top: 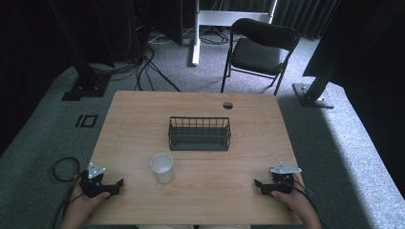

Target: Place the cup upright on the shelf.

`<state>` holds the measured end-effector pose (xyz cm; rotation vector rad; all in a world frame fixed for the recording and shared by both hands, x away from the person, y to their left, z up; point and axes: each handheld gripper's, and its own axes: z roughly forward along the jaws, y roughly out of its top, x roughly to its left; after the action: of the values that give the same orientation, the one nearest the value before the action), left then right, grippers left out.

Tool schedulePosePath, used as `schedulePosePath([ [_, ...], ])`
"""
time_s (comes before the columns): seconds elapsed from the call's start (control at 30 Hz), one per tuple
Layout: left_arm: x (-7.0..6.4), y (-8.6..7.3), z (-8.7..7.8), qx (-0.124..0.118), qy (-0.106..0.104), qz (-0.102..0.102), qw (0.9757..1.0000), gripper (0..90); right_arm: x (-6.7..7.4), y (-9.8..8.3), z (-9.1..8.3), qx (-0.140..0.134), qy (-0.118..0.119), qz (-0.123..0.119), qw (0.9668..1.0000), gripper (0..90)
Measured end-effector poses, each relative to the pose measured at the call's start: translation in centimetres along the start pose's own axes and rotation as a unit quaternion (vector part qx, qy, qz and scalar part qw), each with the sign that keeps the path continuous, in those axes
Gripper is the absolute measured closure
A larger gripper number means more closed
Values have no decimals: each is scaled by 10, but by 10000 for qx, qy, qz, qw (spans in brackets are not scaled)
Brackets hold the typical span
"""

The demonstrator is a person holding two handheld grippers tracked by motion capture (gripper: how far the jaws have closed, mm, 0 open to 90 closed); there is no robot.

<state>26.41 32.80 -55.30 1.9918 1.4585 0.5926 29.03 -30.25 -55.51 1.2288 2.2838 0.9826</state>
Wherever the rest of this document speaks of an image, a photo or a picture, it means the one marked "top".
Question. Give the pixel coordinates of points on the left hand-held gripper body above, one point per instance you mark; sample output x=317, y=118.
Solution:
x=92, y=186

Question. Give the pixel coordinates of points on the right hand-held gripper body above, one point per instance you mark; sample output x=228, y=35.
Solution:
x=281, y=181

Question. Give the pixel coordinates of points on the person's left hand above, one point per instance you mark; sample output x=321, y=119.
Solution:
x=81, y=206

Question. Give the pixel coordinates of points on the person's right hand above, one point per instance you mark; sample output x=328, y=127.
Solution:
x=294, y=203

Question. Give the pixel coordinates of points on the white paper cup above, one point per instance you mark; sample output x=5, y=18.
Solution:
x=162, y=168

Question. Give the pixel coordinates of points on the black metal stand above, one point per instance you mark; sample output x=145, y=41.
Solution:
x=313, y=92
x=86, y=82

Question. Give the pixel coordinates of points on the black folding chair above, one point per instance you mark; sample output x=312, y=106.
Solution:
x=258, y=52

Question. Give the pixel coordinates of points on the dark curtain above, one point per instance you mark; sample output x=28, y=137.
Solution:
x=305, y=16

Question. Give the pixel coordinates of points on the black cabinet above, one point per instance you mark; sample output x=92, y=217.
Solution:
x=168, y=19

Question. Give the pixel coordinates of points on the white desk frame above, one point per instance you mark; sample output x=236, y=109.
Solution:
x=223, y=17

